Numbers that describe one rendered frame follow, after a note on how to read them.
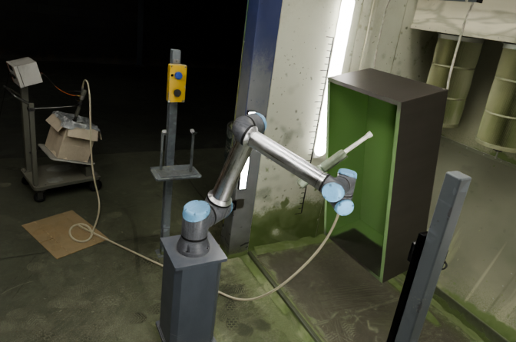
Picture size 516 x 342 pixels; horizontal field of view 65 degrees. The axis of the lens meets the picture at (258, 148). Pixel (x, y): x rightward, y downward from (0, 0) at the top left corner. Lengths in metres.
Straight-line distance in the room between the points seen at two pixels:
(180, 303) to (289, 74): 1.72
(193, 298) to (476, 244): 2.14
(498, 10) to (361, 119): 1.17
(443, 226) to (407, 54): 2.67
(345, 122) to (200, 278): 1.37
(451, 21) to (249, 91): 1.61
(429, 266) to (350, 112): 1.66
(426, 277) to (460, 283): 2.16
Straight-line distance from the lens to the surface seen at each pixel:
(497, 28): 3.30
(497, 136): 3.31
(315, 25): 3.12
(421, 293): 1.37
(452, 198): 1.23
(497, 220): 3.56
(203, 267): 2.37
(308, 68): 3.14
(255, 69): 2.91
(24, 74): 4.18
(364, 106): 2.88
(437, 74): 3.61
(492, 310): 3.39
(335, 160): 2.26
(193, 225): 2.28
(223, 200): 2.36
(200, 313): 2.58
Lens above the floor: 2.00
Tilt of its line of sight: 19 degrees down
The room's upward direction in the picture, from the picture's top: 8 degrees clockwise
